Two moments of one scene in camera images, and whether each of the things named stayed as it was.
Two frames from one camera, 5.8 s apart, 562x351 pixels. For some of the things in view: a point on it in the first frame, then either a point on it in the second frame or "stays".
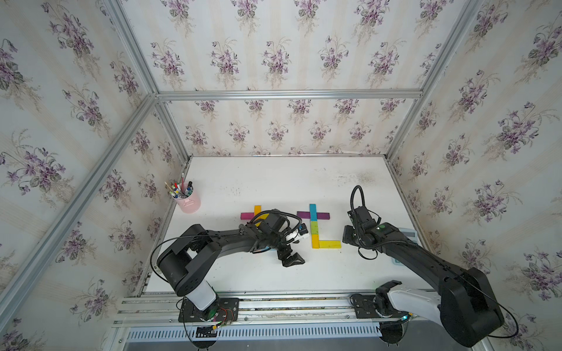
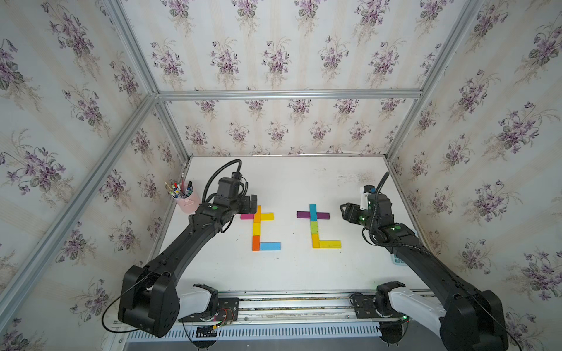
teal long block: x=313 y=215 stays
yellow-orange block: x=315 y=240 stays
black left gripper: x=290 y=260 -> x=245 y=201
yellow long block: x=330 y=244 stays
